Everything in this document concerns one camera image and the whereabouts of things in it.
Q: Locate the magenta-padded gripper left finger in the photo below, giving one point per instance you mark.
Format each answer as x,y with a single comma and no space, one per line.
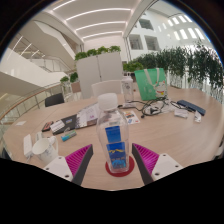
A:
78,159

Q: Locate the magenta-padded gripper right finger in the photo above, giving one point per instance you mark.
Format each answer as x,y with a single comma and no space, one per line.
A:
148,158

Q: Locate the clear blue-label water bottle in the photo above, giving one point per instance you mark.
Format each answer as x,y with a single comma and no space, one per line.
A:
112,133

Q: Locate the flat round red coaster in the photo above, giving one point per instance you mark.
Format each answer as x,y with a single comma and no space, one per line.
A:
131,165

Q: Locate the teal tube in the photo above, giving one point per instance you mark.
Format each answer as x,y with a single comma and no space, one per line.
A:
68,135

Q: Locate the white mug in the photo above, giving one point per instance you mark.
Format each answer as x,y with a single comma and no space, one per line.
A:
43,151

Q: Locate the black notebook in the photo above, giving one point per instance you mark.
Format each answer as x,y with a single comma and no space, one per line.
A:
70,121

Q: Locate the white flat pack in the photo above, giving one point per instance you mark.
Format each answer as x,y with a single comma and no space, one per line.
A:
57,126

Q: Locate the open printed booklet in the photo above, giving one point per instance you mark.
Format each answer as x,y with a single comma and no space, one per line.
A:
87,116

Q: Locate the colourful sticker sheet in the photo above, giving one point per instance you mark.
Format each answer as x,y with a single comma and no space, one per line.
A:
132,117

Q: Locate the red and black card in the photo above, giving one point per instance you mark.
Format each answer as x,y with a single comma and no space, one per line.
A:
47,126

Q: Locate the white computer mouse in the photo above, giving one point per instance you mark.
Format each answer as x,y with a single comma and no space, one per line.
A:
39,135

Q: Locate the white power strip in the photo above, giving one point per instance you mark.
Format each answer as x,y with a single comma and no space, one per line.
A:
27,145

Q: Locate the white tissue packet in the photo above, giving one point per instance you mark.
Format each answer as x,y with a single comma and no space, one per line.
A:
181,113

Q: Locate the black chair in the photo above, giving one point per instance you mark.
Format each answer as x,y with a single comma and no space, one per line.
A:
54,100

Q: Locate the small white wrapper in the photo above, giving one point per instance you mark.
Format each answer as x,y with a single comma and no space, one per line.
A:
198,116

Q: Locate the dark blue keyboard case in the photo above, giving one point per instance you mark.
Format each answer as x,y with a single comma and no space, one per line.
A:
191,107

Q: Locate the green tote bag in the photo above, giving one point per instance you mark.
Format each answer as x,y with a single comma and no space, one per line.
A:
150,85

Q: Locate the glass railing with handrail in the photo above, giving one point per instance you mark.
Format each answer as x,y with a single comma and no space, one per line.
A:
23,105

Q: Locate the brown planter with plants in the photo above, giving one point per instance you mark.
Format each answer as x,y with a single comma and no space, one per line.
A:
74,80

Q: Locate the white cabinet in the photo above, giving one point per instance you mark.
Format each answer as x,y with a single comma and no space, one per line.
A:
100,71

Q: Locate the bushy green plant on stand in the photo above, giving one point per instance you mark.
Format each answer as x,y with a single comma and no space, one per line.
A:
132,66

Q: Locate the tall green hedge trees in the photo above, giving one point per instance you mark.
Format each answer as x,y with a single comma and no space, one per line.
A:
196,63

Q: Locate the green leafy planter row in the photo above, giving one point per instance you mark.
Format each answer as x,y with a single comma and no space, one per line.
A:
96,51

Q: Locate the ceiling light strips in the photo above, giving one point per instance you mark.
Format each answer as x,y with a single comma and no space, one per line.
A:
96,12

